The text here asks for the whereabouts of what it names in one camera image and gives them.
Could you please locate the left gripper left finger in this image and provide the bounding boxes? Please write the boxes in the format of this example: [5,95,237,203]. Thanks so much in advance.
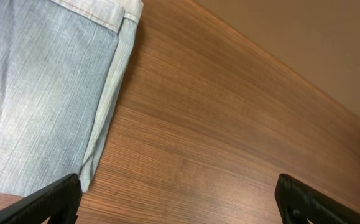
[0,173,83,224]

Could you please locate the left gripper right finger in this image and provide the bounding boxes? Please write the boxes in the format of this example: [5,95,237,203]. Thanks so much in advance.
[275,174,360,224]

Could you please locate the light blue denim shorts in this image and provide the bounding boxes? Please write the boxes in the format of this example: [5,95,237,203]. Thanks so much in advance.
[0,0,143,197]

